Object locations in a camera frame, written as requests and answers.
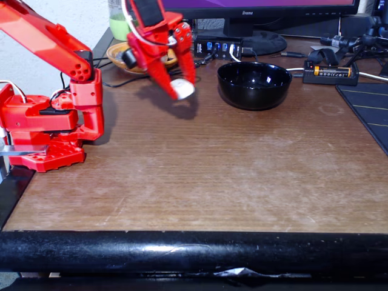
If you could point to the black desk mat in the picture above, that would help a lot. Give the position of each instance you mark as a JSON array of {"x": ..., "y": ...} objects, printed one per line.
[{"x": 369, "y": 106}]

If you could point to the white eraser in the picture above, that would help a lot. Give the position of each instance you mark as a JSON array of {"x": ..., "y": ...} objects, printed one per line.
[{"x": 185, "y": 89}]

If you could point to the black battery charger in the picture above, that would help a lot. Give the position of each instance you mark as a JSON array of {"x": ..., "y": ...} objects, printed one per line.
[{"x": 330, "y": 80}]

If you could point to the black computer monitor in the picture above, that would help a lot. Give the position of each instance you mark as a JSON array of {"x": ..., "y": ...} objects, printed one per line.
[{"x": 272, "y": 10}]

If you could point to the black USB hub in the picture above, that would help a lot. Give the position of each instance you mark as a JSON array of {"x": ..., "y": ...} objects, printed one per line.
[{"x": 201, "y": 48}]

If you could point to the black table edge bar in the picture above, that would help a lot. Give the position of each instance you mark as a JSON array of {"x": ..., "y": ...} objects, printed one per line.
[{"x": 194, "y": 251}]

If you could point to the black tripod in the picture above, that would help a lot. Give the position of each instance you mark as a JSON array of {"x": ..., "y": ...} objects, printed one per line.
[{"x": 376, "y": 41}]

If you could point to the orange plate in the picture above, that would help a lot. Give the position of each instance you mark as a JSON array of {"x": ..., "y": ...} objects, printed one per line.
[{"x": 116, "y": 56}]

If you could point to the black speaker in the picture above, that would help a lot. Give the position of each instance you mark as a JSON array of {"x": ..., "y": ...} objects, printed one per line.
[{"x": 354, "y": 27}]

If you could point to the black bowl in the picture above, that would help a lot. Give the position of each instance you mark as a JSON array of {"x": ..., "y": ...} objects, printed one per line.
[{"x": 254, "y": 100}]

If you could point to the black flashlight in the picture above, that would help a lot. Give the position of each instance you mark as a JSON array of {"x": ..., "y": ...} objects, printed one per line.
[{"x": 336, "y": 41}]

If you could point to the yellow and black battery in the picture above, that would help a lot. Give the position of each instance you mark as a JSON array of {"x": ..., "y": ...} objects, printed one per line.
[{"x": 333, "y": 71}]

